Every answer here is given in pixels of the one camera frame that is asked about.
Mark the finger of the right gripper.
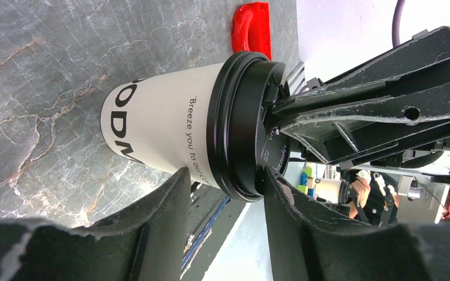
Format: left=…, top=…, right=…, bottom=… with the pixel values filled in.
left=272, top=27, right=450, bottom=122
left=278, top=82, right=450, bottom=165

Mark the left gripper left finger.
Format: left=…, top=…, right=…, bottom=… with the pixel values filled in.
left=0, top=168, right=190, bottom=280

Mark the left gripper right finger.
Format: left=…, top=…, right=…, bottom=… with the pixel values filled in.
left=263, top=167, right=450, bottom=280

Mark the black plastic cup lid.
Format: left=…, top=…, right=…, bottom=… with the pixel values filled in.
left=206, top=51, right=291, bottom=203

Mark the white paper coffee cup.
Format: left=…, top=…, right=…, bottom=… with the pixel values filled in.
left=100, top=63, right=223, bottom=187

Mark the person in background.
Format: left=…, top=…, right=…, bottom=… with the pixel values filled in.
left=340, top=170, right=400, bottom=226

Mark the red horseshoe shaped object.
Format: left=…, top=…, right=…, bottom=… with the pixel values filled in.
left=231, top=2, right=272, bottom=60

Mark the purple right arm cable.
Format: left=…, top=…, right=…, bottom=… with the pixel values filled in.
left=391, top=0, right=407, bottom=48

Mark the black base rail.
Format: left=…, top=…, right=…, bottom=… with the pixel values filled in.
left=180, top=182, right=246, bottom=280

